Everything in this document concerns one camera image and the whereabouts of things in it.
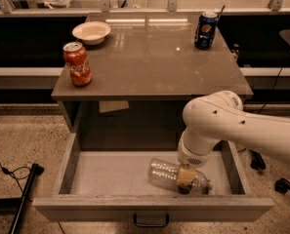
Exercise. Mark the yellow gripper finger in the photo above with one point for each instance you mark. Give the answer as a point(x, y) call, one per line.
point(185, 179)

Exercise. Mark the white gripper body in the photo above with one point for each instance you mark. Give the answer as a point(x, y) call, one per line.
point(192, 156)

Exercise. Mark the clear plastic water bottle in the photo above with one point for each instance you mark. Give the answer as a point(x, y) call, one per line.
point(164, 174)

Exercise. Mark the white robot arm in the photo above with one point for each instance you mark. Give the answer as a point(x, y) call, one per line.
point(220, 116)

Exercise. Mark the open grey drawer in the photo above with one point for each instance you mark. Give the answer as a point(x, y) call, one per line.
point(113, 186)

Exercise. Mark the grey cabinet with counter top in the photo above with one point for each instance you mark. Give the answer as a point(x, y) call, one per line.
point(143, 74)

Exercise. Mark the black stand leg right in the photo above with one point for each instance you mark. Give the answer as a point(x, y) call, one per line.
point(257, 162)

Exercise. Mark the black stand leg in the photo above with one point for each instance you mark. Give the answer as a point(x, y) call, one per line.
point(16, 206)
point(257, 162)

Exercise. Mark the black caster foot right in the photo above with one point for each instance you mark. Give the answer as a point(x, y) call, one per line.
point(282, 186)

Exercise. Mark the blue pepsi can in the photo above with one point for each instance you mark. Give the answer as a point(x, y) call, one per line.
point(205, 31)

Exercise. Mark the red coca-cola can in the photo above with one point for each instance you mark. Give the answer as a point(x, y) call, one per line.
point(77, 62)

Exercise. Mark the white bowl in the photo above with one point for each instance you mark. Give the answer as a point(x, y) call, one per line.
point(91, 32)

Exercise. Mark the black stand leg left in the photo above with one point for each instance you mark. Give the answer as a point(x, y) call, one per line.
point(16, 206)

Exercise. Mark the black drawer handle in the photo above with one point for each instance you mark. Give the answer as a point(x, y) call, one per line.
point(151, 221)

